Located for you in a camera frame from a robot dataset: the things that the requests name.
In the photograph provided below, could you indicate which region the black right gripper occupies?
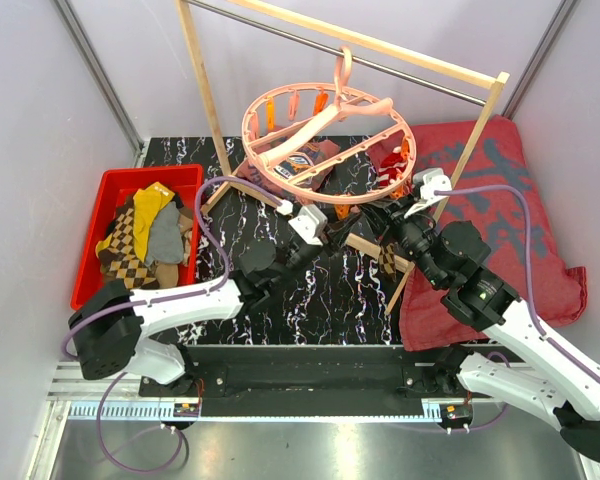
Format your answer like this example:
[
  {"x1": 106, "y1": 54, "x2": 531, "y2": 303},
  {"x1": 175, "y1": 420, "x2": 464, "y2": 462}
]
[{"x1": 359, "y1": 190, "x2": 446, "y2": 288}]

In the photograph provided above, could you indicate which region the orange clothespin front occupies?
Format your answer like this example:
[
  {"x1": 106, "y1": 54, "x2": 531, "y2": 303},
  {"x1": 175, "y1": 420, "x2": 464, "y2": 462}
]
[{"x1": 333, "y1": 204, "x2": 359, "y2": 221}]

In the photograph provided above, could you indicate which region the red white striped sock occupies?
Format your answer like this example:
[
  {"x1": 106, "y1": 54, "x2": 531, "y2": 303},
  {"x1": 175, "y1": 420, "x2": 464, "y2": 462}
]
[{"x1": 376, "y1": 147, "x2": 408, "y2": 188}]

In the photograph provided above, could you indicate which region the pink round clip hanger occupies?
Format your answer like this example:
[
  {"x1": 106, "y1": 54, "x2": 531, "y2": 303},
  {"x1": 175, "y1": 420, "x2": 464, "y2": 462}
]
[{"x1": 237, "y1": 46, "x2": 416, "y2": 205}]

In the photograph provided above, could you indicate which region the brown yellow argyle sock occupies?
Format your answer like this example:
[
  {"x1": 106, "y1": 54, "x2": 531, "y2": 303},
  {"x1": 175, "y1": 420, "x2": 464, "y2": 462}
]
[{"x1": 95, "y1": 202, "x2": 159, "y2": 290}]

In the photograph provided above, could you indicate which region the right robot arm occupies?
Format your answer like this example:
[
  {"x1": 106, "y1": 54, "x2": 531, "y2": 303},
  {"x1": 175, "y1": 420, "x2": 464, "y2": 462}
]
[{"x1": 361, "y1": 200, "x2": 600, "y2": 463}]

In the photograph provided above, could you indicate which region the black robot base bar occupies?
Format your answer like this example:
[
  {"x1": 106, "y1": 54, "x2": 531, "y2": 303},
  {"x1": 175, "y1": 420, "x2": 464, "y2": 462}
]
[{"x1": 139, "y1": 345, "x2": 468, "y2": 399}]

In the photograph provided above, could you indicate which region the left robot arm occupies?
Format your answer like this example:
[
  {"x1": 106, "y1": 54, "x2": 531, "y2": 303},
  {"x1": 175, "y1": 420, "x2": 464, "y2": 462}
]
[{"x1": 68, "y1": 214, "x2": 359, "y2": 396}]

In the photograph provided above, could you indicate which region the folded pink printed shirt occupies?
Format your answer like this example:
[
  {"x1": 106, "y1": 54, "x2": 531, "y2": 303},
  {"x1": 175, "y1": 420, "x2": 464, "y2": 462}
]
[{"x1": 236, "y1": 140, "x2": 340, "y2": 197}]

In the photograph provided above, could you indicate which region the red blue patterned cloth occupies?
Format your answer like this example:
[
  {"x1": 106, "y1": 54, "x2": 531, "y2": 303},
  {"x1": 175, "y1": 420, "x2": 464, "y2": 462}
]
[{"x1": 365, "y1": 114, "x2": 588, "y2": 353}]

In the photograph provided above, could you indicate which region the grey sock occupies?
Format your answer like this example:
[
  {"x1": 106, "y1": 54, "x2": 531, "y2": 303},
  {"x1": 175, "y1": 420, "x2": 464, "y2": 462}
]
[{"x1": 145, "y1": 202, "x2": 184, "y2": 266}]

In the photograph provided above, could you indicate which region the beige olive sock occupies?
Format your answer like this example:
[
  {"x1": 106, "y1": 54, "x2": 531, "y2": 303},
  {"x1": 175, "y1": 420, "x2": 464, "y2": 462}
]
[{"x1": 154, "y1": 262, "x2": 179, "y2": 289}]

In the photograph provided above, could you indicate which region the red plastic bin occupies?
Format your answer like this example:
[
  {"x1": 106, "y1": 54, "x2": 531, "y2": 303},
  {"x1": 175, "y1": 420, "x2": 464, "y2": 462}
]
[{"x1": 70, "y1": 164, "x2": 204, "y2": 310}]

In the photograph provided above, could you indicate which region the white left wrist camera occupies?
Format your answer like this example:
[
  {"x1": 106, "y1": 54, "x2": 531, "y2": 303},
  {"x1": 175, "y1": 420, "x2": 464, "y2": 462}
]
[{"x1": 276, "y1": 200, "x2": 327, "y2": 246}]

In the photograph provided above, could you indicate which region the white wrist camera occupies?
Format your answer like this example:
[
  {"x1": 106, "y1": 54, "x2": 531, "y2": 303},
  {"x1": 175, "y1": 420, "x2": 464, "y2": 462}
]
[
  {"x1": 276, "y1": 200, "x2": 327, "y2": 246},
  {"x1": 404, "y1": 168, "x2": 452, "y2": 218}
]

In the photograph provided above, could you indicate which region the wooden drying rack frame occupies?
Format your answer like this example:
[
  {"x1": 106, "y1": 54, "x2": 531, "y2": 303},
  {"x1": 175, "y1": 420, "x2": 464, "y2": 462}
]
[{"x1": 175, "y1": 0, "x2": 511, "y2": 316}]

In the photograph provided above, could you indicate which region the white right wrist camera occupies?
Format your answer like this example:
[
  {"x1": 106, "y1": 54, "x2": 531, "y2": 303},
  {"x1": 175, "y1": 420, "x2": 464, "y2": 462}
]
[{"x1": 404, "y1": 168, "x2": 452, "y2": 218}]

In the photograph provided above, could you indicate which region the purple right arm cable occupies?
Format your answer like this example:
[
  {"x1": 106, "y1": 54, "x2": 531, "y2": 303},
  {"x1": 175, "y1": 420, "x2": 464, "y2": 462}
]
[{"x1": 434, "y1": 184, "x2": 600, "y2": 394}]

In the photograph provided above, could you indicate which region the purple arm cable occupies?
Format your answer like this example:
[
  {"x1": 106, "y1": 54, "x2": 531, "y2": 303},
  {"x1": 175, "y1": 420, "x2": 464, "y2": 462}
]
[
  {"x1": 434, "y1": 184, "x2": 600, "y2": 394},
  {"x1": 62, "y1": 175, "x2": 286, "y2": 474}
]

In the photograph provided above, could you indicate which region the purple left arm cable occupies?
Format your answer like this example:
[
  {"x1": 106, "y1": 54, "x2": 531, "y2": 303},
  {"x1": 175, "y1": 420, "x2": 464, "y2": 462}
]
[{"x1": 62, "y1": 175, "x2": 286, "y2": 474}]

